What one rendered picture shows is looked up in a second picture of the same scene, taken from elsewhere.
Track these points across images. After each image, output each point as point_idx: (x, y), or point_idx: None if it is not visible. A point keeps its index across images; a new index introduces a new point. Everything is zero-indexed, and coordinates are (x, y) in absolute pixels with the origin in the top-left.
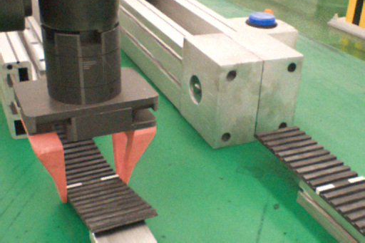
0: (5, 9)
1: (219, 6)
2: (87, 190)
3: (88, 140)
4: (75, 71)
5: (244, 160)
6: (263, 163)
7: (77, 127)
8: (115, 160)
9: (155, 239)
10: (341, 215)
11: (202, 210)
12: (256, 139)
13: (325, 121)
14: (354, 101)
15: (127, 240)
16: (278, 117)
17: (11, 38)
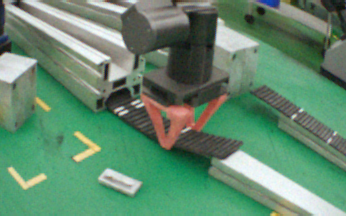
0: (181, 36)
1: None
2: (183, 139)
3: (143, 107)
4: (200, 65)
5: (242, 108)
6: (252, 108)
7: (199, 98)
8: (188, 118)
9: (248, 155)
10: (304, 127)
11: (242, 140)
12: (240, 93)
13: (263, 79)
14: (267, 65)
15: (237, 158)
16: (249, 79)
17: (84, 46)
